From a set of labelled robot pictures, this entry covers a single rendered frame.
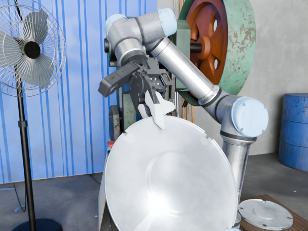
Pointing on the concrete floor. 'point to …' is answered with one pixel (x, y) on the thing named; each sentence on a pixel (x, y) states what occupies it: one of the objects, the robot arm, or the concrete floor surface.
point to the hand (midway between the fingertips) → (156, 126)
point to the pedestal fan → (39, 78)
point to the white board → (102, 195)
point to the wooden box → (301, 223)
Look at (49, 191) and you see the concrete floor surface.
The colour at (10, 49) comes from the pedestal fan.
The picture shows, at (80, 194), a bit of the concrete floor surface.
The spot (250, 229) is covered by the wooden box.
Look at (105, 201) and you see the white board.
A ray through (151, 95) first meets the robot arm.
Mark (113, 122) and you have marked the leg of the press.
